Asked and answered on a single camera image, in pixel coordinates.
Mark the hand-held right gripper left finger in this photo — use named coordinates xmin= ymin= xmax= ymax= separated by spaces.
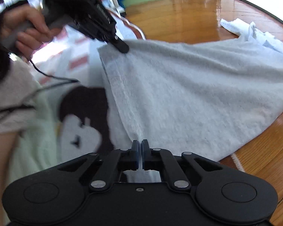
xmin=58 ymin=140 xmax=140 ymax=192

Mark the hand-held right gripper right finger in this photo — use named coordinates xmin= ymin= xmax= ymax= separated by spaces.
xmin=141 ymin=139 xmax=223 ymax=191

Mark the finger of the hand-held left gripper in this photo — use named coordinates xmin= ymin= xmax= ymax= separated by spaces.
xmin=106 ymin=36 xmax=130 ymax=53

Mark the person's left hand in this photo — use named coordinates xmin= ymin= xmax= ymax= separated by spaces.
xmin=1 ymin=5 xmax=62 ymax=59

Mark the checkered rug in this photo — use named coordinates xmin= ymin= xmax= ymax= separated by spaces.
xmin=28 ymin=12 xmax=247 ymax=172

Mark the light green garment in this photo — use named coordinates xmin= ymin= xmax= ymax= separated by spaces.
xmin=7 ymin=85 xmax=114 ymax=186

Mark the person's beige garment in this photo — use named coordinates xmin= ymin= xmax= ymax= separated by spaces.
xmin=0 ymin=60 xmax=48 ymax=134

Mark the white cloth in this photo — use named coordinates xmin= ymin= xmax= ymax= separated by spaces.
xmin=220 ymin=18 xmax=283 ymax=58

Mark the black cable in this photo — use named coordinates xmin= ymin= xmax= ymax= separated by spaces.
xmin=8 ymin=52 xmax=79 ymax=84

